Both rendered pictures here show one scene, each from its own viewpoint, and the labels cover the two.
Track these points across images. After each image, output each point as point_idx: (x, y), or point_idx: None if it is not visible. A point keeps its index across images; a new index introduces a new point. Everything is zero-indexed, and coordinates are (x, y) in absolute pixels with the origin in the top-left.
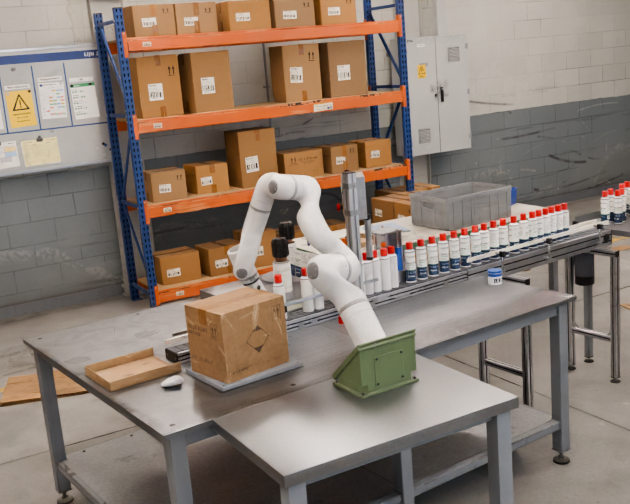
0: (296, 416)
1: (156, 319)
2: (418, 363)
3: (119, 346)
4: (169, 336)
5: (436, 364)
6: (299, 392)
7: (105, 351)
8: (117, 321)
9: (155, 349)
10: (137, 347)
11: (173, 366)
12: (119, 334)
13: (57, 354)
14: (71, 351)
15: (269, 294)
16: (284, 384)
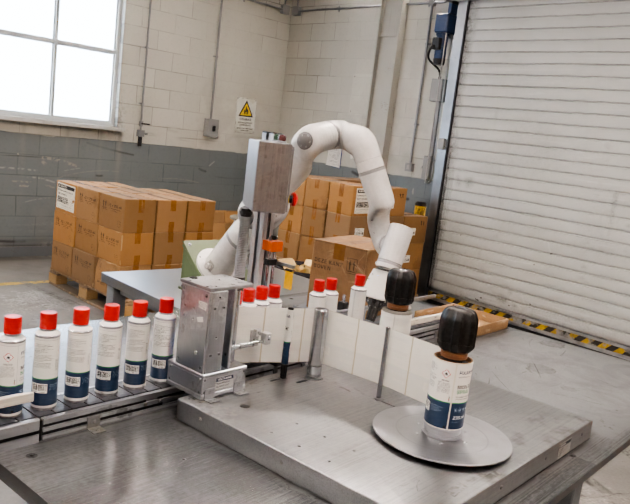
0: (274, 282)
1: (576, 393)
2: (175, 299)
3: (538, 354)
4: (498, 360)
5: (157, 296)
6: (281, 293)
7: (542, 350)
8: None
9: (484, 345)
10: (512, 350)
11: (419, 312)
12: (577, 372)
13: (594, 353)
14: (586, 355)
15: (329, 240)
16: (299, 299)
